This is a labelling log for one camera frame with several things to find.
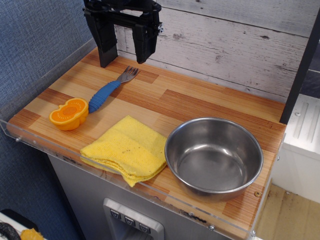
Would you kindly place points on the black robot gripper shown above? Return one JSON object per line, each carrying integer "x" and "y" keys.
{"x": 142, "y": 16}

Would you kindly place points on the orange plastic toy orange half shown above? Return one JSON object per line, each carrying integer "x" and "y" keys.
{"x": 70, "y": 115}

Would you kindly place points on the yellow folded cloth napkin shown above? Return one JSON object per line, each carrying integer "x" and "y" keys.
{"x": 130, "y": 148}

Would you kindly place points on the clear acrylic edge guard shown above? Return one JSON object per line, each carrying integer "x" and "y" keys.
{"x": 162, "y": 100}

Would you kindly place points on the stainless steel bowl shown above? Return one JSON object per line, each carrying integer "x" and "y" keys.
{"x": 213, "y": 159}

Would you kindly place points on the grey toy dispenser panel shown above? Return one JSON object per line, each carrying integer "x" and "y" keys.
{"x": 127, "y": 224}

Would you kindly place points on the white toy sink cabinet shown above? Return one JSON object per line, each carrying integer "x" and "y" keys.
{"x": 297, "y": 167}

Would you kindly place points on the orange object bottom left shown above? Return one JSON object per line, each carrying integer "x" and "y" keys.
{"x": 31, "y": 234}

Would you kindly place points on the dark left shelf post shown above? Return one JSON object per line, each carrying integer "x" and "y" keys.
{"x": 105, "y": 58}

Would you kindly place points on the dark shelf post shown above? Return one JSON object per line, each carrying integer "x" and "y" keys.
{"x": 105, "y": 58}
{"x": 305, "y": 62}

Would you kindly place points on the blue handled metal fork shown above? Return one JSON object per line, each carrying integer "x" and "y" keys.
{"x": 101, "y": 95}

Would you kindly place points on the dark right shelf post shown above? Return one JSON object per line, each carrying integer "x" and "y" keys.
{"x": 305, "y": 62}

